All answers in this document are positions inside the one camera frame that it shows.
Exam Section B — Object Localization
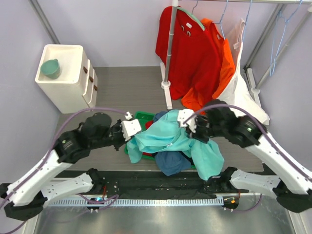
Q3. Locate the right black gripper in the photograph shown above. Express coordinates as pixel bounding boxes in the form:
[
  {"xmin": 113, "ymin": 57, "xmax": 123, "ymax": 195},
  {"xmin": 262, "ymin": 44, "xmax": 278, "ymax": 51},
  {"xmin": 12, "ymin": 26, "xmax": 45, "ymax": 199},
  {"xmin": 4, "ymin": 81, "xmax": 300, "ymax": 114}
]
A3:
[{"xmin": 186, "ymin": 116, "xmax": 226, "ymax": 144}]

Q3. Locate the light teal t shirt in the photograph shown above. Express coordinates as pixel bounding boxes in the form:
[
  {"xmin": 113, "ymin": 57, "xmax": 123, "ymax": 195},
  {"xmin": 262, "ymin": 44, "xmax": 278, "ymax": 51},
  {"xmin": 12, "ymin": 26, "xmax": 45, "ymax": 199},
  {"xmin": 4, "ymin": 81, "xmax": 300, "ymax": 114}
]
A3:
[{"xmin": 127, "ymin": 110, "xmax": 224, "ymax": 180}]

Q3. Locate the dark blue t shirt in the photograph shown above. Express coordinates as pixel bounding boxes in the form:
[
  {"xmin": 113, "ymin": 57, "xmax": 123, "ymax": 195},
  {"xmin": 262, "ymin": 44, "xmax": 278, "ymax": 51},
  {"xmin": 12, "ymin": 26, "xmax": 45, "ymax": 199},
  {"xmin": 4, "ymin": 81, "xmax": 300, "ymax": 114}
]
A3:
[{"xmin": 155, "ymin": 151, "xmax": 192, "ymax": 176}]

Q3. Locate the blue wire hanger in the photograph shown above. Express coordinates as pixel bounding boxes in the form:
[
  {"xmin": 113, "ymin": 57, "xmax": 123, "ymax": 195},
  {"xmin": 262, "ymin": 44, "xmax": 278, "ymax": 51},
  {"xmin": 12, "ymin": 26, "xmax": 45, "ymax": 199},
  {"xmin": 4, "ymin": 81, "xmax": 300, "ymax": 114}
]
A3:
[
  {"xmin": 241, "ymin": 0, "xmax": 253, "ymax": 42},
  {"xmin": 269, "ymin": 0, "xmax": 303, "ymax": 77},
  {"xmin": 213, "ymin": 0, "xmax": 230, "ymax": 39}
]

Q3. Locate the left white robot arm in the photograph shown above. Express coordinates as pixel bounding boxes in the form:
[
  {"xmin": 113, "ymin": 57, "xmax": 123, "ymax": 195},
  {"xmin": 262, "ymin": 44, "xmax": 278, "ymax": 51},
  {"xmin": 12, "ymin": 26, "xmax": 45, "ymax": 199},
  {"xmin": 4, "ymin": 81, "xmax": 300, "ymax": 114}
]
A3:
[{"xmin": 0, "ymin": 113, "xmax": 141, "ymax": 221}]

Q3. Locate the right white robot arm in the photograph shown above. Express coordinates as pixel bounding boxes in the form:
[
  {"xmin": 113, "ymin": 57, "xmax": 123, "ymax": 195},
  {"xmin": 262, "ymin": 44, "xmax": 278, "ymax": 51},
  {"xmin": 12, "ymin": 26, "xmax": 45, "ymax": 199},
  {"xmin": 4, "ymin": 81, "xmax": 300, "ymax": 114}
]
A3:
[{"xmin": 177, "ymin": 99, "xmax": 312, "ymax": 213}]

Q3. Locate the red t shirt in tray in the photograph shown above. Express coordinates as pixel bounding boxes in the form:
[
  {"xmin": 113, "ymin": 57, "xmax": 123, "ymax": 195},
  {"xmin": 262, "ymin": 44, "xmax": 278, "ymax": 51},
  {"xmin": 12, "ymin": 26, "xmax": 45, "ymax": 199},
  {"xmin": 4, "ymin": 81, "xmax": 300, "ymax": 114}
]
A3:
[{"xmin": 143, "ymin": 120, "xmax": 156, "ymax": 158}]

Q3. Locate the hanging orange t shirt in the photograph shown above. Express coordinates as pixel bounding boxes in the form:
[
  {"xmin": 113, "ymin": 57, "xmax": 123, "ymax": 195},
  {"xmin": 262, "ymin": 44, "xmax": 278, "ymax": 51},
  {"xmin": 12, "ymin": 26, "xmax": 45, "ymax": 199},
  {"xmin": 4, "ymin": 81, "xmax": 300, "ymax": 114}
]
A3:
[{"xmin": 181, "ymin": 18, "xmax": 236, "ymax": 111}]

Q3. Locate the hanging red t shirt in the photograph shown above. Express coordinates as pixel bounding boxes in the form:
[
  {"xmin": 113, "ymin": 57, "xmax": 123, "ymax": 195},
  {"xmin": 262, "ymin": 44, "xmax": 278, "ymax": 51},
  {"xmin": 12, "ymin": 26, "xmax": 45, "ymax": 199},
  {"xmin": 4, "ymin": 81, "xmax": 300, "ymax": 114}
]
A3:
[{"xmin": 168, "ymin": 10, "xmax": 208, "ymax": 100}]

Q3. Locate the green plastic hanger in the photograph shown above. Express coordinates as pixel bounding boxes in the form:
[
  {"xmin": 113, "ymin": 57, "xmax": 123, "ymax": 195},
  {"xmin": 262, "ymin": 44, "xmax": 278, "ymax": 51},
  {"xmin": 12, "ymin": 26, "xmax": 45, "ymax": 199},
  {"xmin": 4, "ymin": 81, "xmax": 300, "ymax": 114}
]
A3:
[{"xmin": 172, "ymin": 0, "xmax": 205, "ymax": 31}]

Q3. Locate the green plastic tray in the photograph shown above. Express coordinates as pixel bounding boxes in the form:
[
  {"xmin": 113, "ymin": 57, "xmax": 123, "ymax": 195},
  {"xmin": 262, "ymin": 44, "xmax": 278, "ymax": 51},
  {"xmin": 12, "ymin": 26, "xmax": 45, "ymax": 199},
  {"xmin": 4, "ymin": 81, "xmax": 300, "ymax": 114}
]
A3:
[{"xmin": 123, "ymin": 111, "xmax": 198, "ymax": 169}]

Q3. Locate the hanging white tank top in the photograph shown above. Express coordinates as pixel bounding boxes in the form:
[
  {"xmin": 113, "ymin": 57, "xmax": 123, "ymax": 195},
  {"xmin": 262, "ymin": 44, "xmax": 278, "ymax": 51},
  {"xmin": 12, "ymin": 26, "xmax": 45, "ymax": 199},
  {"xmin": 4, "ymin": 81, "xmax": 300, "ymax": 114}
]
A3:
[{"xmin": 213, "ymin": 19, "xmax": 270, "ymax": 125}]

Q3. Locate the white clothes rack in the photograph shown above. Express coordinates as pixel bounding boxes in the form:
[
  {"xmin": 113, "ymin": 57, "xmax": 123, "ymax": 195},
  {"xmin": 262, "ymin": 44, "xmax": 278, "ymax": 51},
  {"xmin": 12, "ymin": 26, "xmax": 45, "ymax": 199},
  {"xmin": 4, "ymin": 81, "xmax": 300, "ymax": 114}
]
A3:
[{"xmin": 160, "ymin": 0, "xmax": 312, "ymax": 110}]

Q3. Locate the white drawer cabinet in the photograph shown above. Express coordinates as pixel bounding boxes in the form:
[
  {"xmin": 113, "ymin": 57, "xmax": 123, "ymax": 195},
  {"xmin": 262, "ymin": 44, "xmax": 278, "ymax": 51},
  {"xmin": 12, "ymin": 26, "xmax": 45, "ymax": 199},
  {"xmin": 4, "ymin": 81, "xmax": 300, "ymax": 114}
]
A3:
[{"xmin": 35, "ymin": 44, "xmax": 98, "ymax": 114}]

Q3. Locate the teal cup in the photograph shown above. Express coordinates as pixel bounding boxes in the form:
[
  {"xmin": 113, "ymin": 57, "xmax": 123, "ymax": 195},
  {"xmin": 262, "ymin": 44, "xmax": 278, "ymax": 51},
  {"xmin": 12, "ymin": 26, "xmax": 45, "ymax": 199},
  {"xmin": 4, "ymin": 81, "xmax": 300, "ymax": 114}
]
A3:
[{"xmin": 40, "ymin": 58, "xmax": 60, "ymax": 79}]

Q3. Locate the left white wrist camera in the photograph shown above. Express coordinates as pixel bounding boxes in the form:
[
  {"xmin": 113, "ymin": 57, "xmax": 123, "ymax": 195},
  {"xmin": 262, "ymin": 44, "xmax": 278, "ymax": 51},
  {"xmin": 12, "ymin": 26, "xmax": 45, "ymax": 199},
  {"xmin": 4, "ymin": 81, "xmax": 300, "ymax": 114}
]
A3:
[{"xmin": 121, "ymin": 112, "xmax": 142, "ymax": 142}]

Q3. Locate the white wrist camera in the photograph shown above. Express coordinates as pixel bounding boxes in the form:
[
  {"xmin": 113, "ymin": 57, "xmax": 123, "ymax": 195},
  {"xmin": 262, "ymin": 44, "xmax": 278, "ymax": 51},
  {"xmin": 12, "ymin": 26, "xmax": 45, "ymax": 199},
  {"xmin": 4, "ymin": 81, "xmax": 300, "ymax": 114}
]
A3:
[
  {"xmin": 177, "ymin": 109, "xmax": 197, "ymax": 133},
  {"xmin": 121, "ymin": 112, "xmax": 142, "ymax": 142}
]

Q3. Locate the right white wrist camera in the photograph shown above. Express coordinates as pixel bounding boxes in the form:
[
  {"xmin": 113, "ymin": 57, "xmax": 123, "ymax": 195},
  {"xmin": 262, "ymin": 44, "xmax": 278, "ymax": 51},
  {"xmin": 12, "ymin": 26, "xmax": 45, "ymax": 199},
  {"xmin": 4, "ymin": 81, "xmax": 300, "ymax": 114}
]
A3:
[{"xmin": 177, "ymin": 109, "xmax": 197, "ymax": 133}]

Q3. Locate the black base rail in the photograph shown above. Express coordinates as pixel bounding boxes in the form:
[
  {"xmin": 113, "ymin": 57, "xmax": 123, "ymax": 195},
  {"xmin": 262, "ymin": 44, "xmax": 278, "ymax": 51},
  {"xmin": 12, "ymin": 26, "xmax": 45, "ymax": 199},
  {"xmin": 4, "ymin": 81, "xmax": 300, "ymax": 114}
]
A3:
[{"xmin": 55, "ymin": 170, "xmax": 249, "ymax": 199}]

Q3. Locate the white slotted cable duct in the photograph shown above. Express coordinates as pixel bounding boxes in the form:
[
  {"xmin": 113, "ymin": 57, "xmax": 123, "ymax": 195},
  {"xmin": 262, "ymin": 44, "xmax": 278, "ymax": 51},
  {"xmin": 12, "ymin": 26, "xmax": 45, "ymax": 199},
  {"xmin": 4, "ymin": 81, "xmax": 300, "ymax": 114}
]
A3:
[{"xmin": 49, "ymin": 196, "xmax": 224, "ymax": 207}]

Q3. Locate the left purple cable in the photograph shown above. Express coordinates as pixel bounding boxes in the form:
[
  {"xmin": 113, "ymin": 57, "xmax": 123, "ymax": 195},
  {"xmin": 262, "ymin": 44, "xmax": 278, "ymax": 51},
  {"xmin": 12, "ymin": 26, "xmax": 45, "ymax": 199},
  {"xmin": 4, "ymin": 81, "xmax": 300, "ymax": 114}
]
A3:
[{"xmin": 0, "ymin": 107, "xmax": 132, "ymax": 234}]

